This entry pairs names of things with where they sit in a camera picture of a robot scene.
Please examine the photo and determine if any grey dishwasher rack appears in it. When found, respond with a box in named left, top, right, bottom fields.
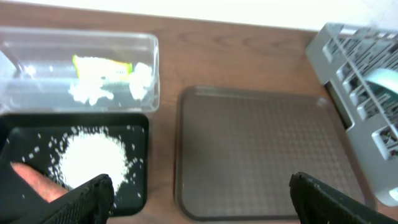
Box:
left=306, top=22, right=397, bottom=207

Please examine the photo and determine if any clear plastic bin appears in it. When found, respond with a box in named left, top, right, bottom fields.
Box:
left=1, top=27, right=160, bottom=113

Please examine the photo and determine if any black plastic tray bin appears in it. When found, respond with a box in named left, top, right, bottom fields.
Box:
left=1, top=113, right=149, bottom=223

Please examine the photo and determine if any light blue rice bowl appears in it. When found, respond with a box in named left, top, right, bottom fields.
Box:
left=364, top=68, right=397, bottom=95

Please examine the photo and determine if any yellow green snack wrapper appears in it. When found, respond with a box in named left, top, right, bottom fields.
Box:
left=72, top=55, right=133, bottom=82

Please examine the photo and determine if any brown serving tray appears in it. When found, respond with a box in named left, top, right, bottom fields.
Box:
left=174, top=86, right=377, bottom=221

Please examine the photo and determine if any white rice pile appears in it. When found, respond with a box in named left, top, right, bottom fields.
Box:
left=21, top=124, right=146, bottom=200

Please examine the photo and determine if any orange carrot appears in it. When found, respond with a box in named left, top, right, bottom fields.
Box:
left=11, top=162, right=68, bottom=203

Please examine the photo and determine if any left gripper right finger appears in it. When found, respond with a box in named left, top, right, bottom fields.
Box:
left=289, top=172, right=397, bottom=224

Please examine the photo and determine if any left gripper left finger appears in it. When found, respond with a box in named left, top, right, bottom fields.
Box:
left=11, top=174, right=114, bottom=224

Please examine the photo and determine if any white tissue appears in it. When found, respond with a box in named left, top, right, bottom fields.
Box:
left=68, top=62, right=154, bottom=106

